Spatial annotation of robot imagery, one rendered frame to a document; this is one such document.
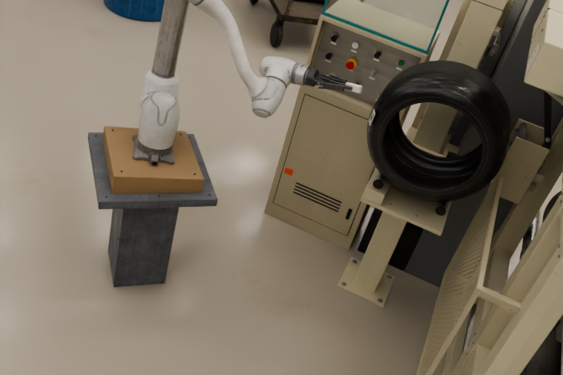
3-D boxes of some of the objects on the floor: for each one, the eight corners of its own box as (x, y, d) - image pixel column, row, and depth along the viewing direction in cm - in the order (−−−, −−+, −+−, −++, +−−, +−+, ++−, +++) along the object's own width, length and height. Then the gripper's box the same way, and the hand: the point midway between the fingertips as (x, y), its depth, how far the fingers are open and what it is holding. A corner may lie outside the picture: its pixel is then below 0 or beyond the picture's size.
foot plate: (350, 257, 370) (351, 254, 368) (394, 277, 365) (395, 274, 363) (336, 286, 348) (338, 283, 347) (383, 307, 343) (384, 305, 342)
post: (358, 269, 363) (572, -240, 223) (379, 279, 360) (611, -229, 220) (351, 284, 352) (572, -242, 212) (374, 294, 350) (613, -231, 210)
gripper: (303, 74, 266) (358, 87, 260) (313, 63, 277) (367, 75, 270) (301, 89, 270) (355, 104, 264) (312, 79, 281) (364, 91, 274)
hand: (353, 87), depth 268 cm, fingers closed
